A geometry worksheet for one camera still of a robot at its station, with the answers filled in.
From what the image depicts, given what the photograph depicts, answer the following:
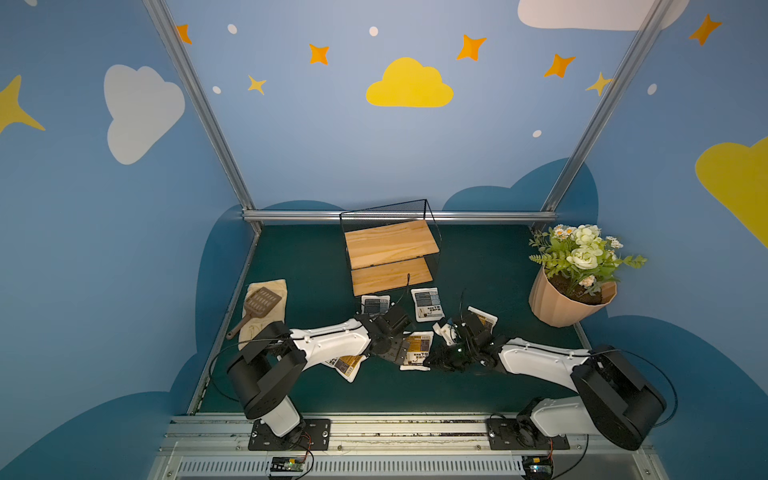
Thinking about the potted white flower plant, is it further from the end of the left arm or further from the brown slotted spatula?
the brown slotted spatula

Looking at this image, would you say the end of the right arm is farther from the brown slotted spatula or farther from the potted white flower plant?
the brown slotted spatula

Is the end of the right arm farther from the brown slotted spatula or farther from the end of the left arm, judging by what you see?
the brown slotted spatula

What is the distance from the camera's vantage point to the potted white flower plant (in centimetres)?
74
